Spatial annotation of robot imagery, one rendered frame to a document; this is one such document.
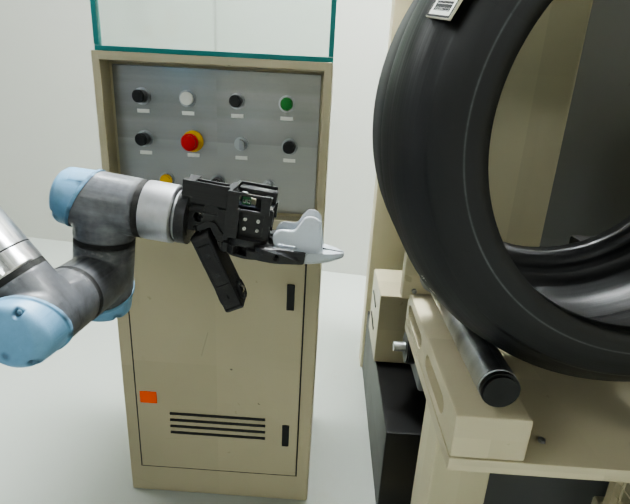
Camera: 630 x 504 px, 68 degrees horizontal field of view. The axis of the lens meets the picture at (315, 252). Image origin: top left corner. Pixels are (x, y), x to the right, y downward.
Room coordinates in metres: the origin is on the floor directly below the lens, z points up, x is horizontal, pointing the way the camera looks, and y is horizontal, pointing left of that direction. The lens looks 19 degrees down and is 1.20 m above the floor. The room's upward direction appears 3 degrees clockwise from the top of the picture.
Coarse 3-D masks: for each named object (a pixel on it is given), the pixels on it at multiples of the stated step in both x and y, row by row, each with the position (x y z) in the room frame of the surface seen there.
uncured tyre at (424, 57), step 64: (512, 0) 0.45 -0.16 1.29; (384, 64) 0.66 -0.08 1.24; (448, 64) 0.45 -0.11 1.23; (512, 64) 0.44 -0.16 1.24; (384, 128) 0.52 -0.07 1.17; (448, 128) 0.45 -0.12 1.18; (384, 192) 0.57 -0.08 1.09; (448, 192) 0.45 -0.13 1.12; (448, 256) 0.46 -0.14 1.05; (512, 256) 0.72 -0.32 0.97; (576, 256) 0.72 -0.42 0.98; (512, 320) 0.45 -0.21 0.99; (576, 320) 0.44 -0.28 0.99
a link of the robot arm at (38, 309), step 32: (0, 224) 0.45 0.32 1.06; (0, 256) 0.43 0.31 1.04; (32, 256) 0.45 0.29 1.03; (0, 288) 0.42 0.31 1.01; (32, 288) 0.43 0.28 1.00; (64, 288) 0.46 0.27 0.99; (96, 288) 0.50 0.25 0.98; (0, 320) 0.40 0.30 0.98; (32, 320) 0.40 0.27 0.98; (64, 320) 0.43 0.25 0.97; (0, 352) 0.40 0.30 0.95; (32, 352) 0.39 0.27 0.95
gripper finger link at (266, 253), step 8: (240, 248) 0.55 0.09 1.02; (256, 248) 0.53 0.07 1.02; (264, 248) 0.53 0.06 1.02; (272, 248) 0.54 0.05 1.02; (248, 256) 0.53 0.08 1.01; (256, 256) 0.53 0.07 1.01; (264, 256) 0.53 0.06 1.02; (272, 256) 0.53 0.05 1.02; (280, 256) 0.53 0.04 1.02; (288, 256) 0.54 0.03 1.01; (296, 256) 0.54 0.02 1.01; (304, 256) 0.54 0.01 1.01; (296, 264) 0.54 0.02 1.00
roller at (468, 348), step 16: (448, 320) 0.61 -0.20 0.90; (464, 336) 0.54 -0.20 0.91; (464, 352) 0.52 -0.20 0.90; (480, 352) 0.50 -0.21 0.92; (496, 352) 0.49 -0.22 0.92; (480, 368) 0.47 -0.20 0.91; (496, 368) 0.46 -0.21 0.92; (480, 384) 0.45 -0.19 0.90; (496, 384) 0.44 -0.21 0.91; (512, 384) 0.44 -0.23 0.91; (496, 400) 0.44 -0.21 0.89; (512, 400) 0.44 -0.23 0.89
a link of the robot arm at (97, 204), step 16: (64, 176) 0.56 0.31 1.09; (80, 176) 0.56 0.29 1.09; (96, 176) 0.56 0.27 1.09; (112, 176) 0.57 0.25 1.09; (128, 176) 0.58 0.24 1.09; (64, 192) 0.54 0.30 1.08; (80, 192) 0.54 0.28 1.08; (96, 192) 0.54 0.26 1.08; (112, 192) 0.55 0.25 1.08; (128, 192) 0.55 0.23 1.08; (64, 208) 0.54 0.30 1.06; (80, 208) 0.54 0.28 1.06; (96, 208) 0.54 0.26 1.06; (112, 208) 0.54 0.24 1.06; (128, 208) 0.54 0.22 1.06; (80, 224) 0.54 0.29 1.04; (96, 224) 0.54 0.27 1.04; (112, 224) 0.54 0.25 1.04; (128, 224) 0.54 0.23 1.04; (80, 240) 0.54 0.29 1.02; (96, 240) 0.54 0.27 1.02; (112, 240) 0.55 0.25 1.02; (128, 240) 0.57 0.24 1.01
